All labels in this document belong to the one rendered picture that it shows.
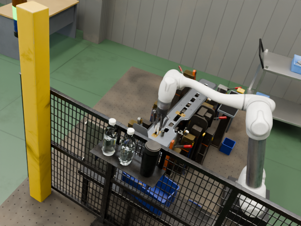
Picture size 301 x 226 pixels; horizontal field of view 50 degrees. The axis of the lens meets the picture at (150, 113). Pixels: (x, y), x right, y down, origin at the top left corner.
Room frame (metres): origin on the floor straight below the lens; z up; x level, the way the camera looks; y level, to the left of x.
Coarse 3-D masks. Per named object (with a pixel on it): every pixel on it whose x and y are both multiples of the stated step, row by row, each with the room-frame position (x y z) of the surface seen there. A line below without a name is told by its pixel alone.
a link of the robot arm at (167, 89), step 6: (168, 78) 1.72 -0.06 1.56; (174, 78) 1.74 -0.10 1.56; (162, 84) 1.70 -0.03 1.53; (168, 84) 1.69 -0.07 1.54; (174, 84) 1.70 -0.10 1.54; (162, 90) 1.68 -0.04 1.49; (168, 90) 1.68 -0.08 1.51; (174, 90) 1.70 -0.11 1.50; (162, 96) 1.68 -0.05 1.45; (168, 96) 1.68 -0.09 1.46; (168, 102) 1.69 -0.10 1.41
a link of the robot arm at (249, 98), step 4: (248, 96) 1.66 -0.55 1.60; (252, 96) 1.66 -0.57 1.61; (256, 96) 1.66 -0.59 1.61; (260, 96) 1.67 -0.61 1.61; (264, 96) 1.68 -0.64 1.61; (248, 100) 1.64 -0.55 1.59; (252, 100) 1.62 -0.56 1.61; (256, 100) 1.60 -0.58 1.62; (260, 100) 1.60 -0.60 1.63; (264, 100) 1.61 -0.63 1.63; (268, 100) 1.64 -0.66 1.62; (272, 100) 1.66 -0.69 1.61; (244, 104) 1.63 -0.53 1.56; (248, 104) 1.61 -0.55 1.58; (268, 104) 1.59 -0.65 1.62; (272, 104) 1.62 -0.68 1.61; (244, 108) 1.63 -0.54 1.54; (272, 108) 1.61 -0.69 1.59; (272, 112) 1.61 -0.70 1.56
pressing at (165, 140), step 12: (204, 84) 2.73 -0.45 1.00; (216, 84) 2.77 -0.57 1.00; (192, 96) 2.47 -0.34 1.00; (204, 96) 2.51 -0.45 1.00; (180, 108) 2.24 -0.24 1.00; (192, 108) 2.28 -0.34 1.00; (168, 120) 2.04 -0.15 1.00; (180, 120) 2.07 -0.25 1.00; (168, 132) 1.90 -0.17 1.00; (168, 144) 1.76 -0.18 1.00
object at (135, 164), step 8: (96, 152) 1.10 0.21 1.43; (104, 160) 1.07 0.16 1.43; (112, 160) 1.08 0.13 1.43; (136, 160) 1.11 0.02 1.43; (160, 160) 1.10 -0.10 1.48; (120, 168) 1.04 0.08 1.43; (128, 168) 1.05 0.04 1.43; (136, 168) 1.06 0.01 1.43; (160, 168) 1.10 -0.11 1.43; (136, 176) 1.01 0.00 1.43; (152, 176) 1.03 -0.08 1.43; (160, 176) 1.05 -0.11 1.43; (152, 184) 0.99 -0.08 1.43
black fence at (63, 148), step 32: (64, 96) 1.33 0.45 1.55; (64, 128) 1.33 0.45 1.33; (64, 160) 1.33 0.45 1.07; (64, 192) 1.33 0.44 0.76; (96, 224) 1.19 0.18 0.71; (128, 224) 1.15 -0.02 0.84; (160, 224) 1.08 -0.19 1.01; (192, 224) 1.02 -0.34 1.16; (224, 224) 0.97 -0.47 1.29; (288, 224) 0.89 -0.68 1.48
